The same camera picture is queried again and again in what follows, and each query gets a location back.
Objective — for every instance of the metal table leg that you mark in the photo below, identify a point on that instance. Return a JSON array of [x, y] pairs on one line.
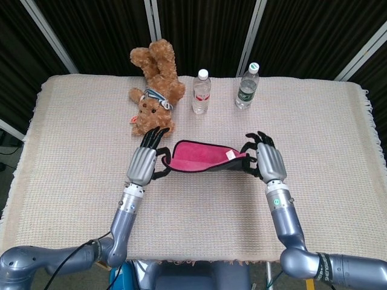
[[268, 272]]

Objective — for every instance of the blue plastic object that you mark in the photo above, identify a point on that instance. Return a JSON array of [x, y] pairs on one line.
[[119, 278]]

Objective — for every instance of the dark pleated curtain panel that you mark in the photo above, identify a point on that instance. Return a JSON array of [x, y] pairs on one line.
[[106, 30], [378, 90], [308, 36], [205, 30], [18, 60]]

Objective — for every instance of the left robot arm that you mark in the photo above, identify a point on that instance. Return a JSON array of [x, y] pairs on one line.
[[124, 223]]

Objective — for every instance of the brown teddy bear plush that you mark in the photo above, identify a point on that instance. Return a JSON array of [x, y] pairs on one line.
[[154, 117]]

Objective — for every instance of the white screen frame post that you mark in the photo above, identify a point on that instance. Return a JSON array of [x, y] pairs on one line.
[[362, 56], [48, 33], [254, 30], [152, 21], [12, 130]]

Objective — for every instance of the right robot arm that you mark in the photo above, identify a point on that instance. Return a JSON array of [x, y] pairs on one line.
[[287, 223]]

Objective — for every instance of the water bottle white cap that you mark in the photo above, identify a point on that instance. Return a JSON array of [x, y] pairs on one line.
[[201, 96]]

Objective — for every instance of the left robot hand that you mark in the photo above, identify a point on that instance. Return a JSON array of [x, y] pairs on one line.
[[142, 166]]

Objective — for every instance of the water bottle green cap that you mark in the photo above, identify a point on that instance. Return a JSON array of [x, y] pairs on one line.
[[246, 90]]

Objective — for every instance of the pink cloth with black trim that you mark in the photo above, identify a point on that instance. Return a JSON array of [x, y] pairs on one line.
[[193, 154]]

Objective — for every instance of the grey-blue robot torso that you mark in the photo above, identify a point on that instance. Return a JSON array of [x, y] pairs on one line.
[[196, 278]]

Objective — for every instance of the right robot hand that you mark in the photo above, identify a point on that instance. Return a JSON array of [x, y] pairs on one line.
[[270, 163]]

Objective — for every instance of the beige woven tablecloth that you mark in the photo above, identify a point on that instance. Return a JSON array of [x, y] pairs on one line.
[[211, 211]]

